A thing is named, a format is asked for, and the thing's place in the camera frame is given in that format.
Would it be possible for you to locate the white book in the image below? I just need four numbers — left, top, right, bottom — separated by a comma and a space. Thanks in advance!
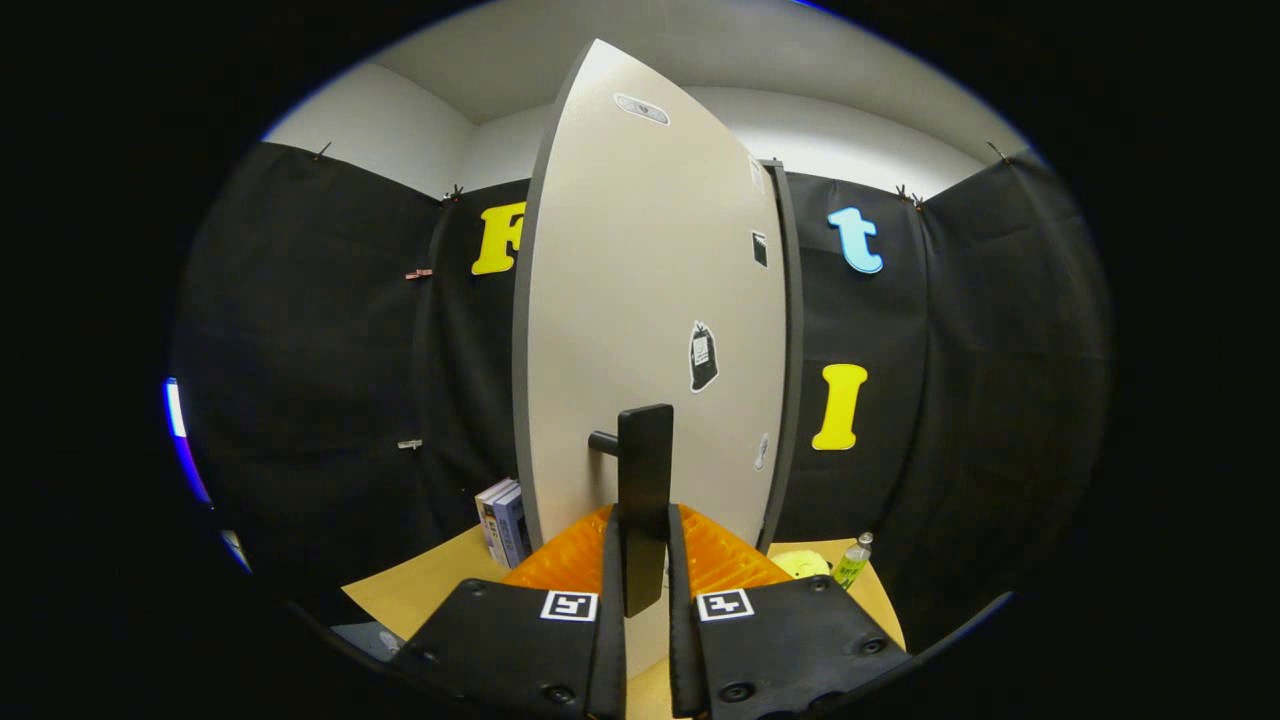
476, 479, 513, 567

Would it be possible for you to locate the green drink bottle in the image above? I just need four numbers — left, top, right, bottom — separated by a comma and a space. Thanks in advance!
833, 532, 874, 591

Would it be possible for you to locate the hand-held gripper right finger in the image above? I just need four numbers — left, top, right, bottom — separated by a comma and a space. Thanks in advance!
665, 503, 913, 720

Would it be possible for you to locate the black backdrop cloth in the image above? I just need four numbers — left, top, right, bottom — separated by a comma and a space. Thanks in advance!
172, 140, 1114, 651

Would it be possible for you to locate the black door handle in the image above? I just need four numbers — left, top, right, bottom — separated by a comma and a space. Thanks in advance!
588, 403, 675, 619

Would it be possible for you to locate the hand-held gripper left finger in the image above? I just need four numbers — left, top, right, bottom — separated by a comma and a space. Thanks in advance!
390, 505, 629, 720

